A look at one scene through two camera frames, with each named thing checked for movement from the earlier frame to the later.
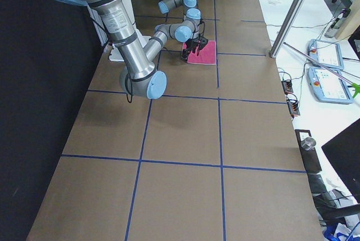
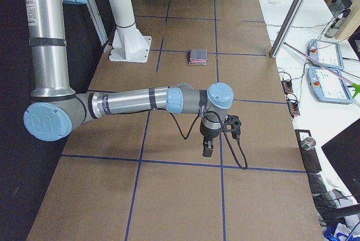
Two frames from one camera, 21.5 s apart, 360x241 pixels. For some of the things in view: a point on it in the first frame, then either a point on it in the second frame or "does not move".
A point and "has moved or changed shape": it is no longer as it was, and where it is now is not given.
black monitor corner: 343,152 does not move
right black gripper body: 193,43 → 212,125
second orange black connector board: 293,107 does not move
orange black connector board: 287,85 does not move
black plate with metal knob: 306,144 does not move
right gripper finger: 184,56 → 208,146
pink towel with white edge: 207,56 has moved or changed shape
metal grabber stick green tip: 355,87 does not move
